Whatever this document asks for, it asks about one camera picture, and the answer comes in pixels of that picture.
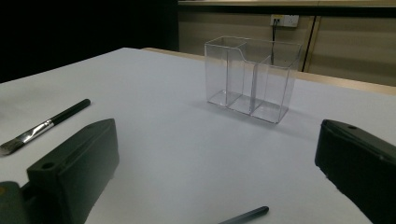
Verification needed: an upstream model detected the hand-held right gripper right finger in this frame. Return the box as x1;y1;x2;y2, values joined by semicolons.
314;119;396;224

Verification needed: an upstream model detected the black handled makeup brush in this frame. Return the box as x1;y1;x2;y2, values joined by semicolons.
0;98;92;157

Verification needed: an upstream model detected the clear acrylic organizer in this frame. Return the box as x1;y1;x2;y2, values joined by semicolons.
204;35;303;125

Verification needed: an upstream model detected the white wall socket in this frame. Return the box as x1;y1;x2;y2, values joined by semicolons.
270;14;300;28

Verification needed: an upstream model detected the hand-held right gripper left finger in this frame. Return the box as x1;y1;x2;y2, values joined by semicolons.
26;118;120;224

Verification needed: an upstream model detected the black curtain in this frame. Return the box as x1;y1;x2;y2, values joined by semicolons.
0;0;180;83

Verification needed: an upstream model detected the white table sheet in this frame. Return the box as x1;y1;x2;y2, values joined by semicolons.
0;47;396;224

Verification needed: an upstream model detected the black wall cable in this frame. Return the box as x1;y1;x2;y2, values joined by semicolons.
271;19;278;64

